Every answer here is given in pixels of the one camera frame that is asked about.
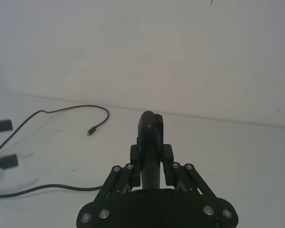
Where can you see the pale backdrop wall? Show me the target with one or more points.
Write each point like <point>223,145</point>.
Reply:
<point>142,47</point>

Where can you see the white table cloth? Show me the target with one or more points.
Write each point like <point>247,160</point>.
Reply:
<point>228,154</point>

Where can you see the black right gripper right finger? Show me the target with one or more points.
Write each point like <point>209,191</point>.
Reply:
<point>168,166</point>

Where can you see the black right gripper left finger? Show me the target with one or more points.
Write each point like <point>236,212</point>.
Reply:
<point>135,166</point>

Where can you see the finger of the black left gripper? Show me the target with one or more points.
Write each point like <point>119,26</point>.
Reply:
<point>3,125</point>
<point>9,161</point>

